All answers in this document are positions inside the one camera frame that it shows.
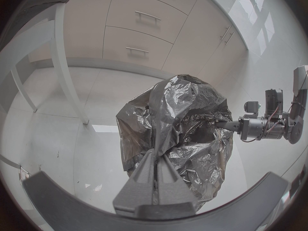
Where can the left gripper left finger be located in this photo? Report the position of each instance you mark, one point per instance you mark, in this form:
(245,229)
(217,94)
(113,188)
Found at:
(142,184)

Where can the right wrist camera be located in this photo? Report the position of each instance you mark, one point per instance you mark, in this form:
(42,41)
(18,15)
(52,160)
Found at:
(251,107)

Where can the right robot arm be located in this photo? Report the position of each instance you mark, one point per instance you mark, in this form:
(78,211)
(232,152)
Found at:
(274,100)

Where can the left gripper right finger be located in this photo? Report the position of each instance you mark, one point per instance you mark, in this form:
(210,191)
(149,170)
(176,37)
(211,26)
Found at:
(173,189)

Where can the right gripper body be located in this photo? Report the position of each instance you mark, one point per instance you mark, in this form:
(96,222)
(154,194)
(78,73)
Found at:
(255,129)

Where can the black plastic bag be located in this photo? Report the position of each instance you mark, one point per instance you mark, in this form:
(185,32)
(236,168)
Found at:
(187,109)

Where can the beige cabinet with drawers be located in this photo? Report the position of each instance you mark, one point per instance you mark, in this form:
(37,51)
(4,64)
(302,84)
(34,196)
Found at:
(144,32)

